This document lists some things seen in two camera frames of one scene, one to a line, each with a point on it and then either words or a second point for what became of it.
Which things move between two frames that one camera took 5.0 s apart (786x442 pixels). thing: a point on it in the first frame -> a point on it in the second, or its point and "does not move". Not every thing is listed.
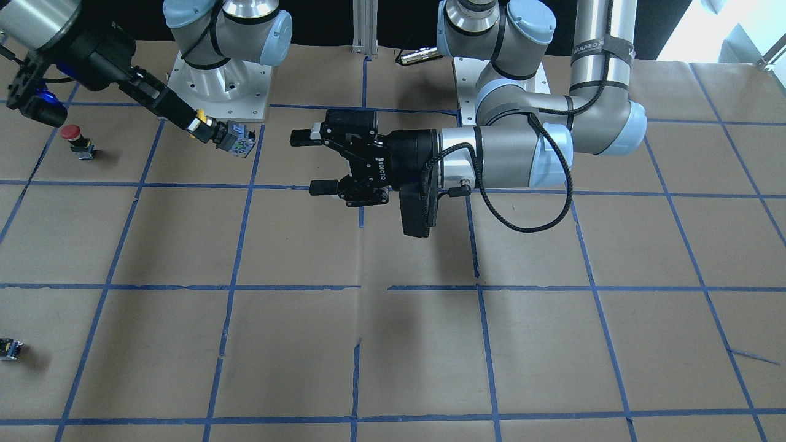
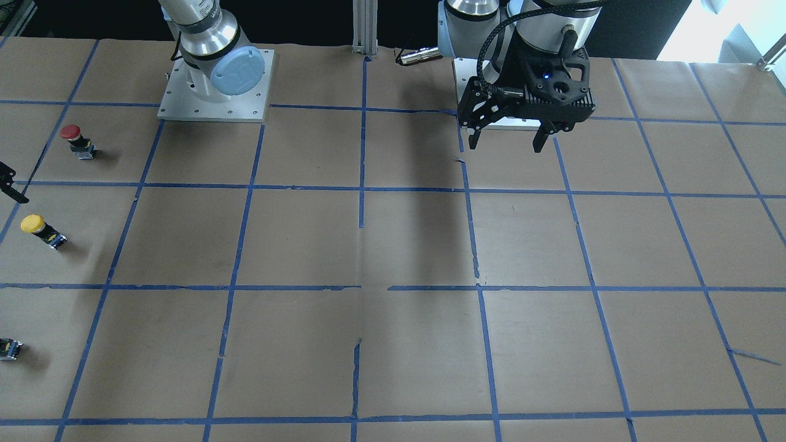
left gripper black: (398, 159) -> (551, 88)
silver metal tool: (418, 54) does not move
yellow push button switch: (232, 137) -> (35, 224)
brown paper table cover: (154, 289) does not move
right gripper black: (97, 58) -> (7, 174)
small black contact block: (9, 348) does not move
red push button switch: (81, 146) does not move
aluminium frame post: (365, 27) does not move
